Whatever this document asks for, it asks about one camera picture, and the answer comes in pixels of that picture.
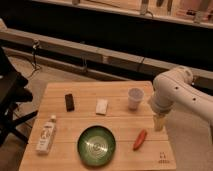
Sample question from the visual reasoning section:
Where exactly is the white plastic cup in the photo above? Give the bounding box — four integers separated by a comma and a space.
128, 88, 144, 110

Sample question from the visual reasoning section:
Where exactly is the black cable on floor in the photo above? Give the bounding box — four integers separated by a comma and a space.
27, 39, 42, 79

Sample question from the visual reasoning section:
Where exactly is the black chair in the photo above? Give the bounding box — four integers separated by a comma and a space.
0, 46, 37, 146

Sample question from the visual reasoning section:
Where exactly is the orange carrot toy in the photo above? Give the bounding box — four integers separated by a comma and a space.
133, 129, 147, 150

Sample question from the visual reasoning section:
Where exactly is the black rectangular block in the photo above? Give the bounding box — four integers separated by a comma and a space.
65, 94, 75, 111

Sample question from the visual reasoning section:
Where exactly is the white plastic bottle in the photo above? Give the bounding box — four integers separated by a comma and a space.
36, 115, 56, 155

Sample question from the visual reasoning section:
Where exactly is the white rectangular block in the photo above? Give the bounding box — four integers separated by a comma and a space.
96, 99, 108, 115

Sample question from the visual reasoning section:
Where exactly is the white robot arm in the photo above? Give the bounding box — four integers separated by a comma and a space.
149, 66, 213, 131

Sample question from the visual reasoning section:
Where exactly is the green ceramic bowl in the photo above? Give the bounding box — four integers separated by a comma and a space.
77, 125, 116, 167

